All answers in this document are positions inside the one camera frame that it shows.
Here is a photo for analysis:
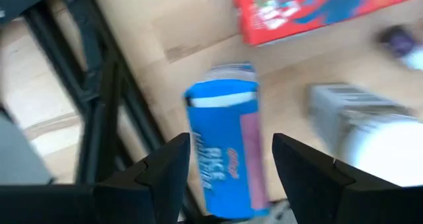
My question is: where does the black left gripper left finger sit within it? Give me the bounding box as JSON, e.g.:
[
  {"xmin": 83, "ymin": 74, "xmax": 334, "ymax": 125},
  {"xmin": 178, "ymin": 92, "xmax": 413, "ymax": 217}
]
[{"xmin": 94, "ymin": 133, "xmax": 192, "ymax": 224}]

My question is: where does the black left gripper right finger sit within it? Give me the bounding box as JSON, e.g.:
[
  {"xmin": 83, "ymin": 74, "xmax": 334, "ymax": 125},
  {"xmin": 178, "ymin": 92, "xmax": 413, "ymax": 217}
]
[{"xmin": 272, "ymin": 133, "xmax": 403, "ymax": 224}]

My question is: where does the white-lidded spice jar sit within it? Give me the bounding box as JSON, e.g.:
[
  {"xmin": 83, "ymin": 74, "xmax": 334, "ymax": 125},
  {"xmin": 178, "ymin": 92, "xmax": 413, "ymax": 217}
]
[{"xmin": 307, "ymin": 83, "xmax": 423, "ymax": 188}]

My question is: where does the blue Rice Krispies cereal box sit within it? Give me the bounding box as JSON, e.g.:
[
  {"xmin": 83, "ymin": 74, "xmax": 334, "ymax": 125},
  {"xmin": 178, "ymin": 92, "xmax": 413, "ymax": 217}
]
[{"xmin": 184, "ymin": 62, "xmax": 270, "ymax": 220}]

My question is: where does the black dropper bottle white cap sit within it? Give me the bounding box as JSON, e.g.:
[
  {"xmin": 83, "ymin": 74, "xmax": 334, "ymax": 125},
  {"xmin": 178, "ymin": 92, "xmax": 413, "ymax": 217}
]
[{"xmin": 375, "ymin": 22, "xmax": 423, "ymax": 71}]

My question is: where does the red Froot Loops cereal box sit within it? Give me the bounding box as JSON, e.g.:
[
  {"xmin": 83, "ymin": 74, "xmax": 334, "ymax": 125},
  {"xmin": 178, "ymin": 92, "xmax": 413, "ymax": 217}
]
[{"xmin": 231, "ymin": 0, "xmax": 423, "ymax": 47}]

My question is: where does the black aluminium table frame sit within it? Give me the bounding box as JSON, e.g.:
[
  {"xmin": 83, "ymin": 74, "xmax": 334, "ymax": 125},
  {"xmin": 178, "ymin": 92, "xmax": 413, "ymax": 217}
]
[{"xmin": 0, "ymin": 0, "xmax": 166, "ymax": 185}]

